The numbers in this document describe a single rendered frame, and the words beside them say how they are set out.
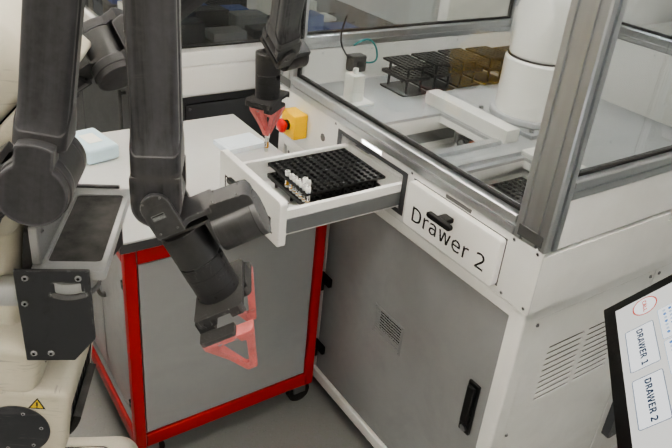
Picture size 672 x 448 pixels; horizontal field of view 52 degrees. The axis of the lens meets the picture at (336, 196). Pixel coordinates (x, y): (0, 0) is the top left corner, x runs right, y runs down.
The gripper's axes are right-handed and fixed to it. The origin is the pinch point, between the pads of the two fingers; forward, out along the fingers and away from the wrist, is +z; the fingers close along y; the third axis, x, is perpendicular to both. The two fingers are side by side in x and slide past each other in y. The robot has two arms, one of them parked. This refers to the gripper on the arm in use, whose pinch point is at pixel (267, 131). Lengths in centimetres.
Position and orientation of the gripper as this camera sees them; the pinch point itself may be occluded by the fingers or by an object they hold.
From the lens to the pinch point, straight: 164.2
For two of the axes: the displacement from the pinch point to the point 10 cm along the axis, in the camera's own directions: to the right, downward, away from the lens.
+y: 4.2, -4.4, 7.9
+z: -0.6, 8.6, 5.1
